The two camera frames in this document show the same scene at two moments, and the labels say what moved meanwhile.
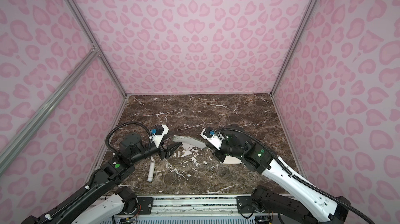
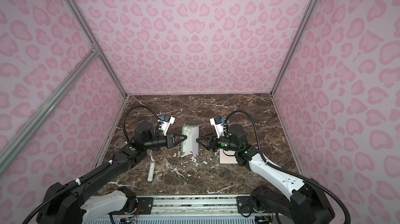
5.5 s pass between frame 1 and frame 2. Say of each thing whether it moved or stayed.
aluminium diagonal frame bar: stayed
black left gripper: moved
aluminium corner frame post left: stayed
